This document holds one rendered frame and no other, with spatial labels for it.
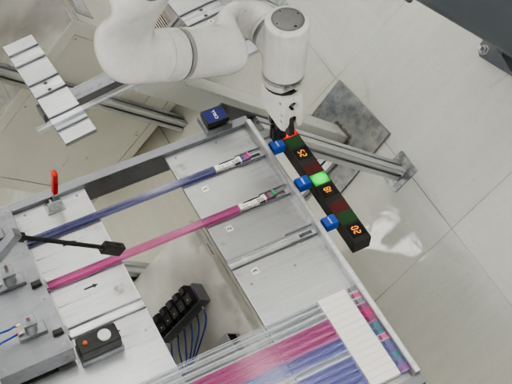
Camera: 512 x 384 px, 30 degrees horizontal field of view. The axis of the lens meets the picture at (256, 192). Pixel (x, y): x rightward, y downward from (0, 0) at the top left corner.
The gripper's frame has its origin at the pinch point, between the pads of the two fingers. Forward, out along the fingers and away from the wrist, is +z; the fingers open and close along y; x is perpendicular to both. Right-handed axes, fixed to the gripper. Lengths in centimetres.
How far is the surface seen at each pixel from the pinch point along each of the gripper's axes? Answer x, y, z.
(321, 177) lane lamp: -5.0, -10.6, 6.3
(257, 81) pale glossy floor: -35, 70, 69
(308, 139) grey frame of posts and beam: -15.7, 10.8, 22.9
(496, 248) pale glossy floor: -54, -23, 50
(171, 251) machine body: 22.5, 7.3, 40.8
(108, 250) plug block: 45, -20, -13
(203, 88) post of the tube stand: 2.3, 31.5, 16.5
